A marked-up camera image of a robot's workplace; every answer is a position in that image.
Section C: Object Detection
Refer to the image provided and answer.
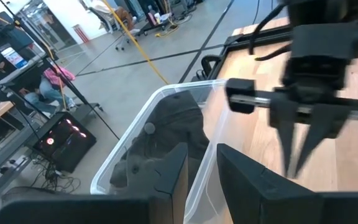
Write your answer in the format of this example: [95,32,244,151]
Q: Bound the dark brown cap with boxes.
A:
[129,90,211,187]

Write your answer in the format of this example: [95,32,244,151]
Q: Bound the office chair with brown jacket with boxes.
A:
[87,0,141,51]

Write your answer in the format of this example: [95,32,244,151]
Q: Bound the black computer tower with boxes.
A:
[32,111,98,174]

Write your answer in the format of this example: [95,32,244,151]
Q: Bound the black clamp handle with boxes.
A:
[193,54,223,82]

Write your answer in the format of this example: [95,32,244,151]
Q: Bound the red striped sign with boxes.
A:
[72,24,90,44]

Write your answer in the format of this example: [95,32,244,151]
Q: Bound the yellow hose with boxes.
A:
[101,0,170,85]

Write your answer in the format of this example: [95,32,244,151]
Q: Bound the black cart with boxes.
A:
[135,0,181,37]

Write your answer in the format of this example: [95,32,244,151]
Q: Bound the person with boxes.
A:
[19,65,77,114]

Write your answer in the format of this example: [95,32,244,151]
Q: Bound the clear plastic bin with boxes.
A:
[90,79,229,224]

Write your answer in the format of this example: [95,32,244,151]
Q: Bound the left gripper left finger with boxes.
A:
[0,142,188,224]

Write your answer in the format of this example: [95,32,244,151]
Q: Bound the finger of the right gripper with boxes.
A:
[269,96,298,175]
[293,104,351,178]

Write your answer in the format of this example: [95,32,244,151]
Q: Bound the grey metal workbench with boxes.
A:
[0,101,48,215]

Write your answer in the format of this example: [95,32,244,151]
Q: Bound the black aluminium frame rail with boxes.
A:
[228,24,291,47]

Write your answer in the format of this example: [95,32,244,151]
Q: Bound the black camera cable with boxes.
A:
[249,2,291,62]

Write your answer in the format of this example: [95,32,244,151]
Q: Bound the black tripod stand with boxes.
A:
[0,0,121,141]

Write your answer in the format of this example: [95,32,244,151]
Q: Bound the white blue poster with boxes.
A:
[0,46,29,69]

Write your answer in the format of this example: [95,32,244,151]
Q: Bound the grey washed cap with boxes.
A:
[109,152,164,196]

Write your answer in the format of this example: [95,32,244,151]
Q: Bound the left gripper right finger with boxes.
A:
[216,143,358,224]

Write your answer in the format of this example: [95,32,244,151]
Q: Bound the tangled black floor cables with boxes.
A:
[29,152,82,194]

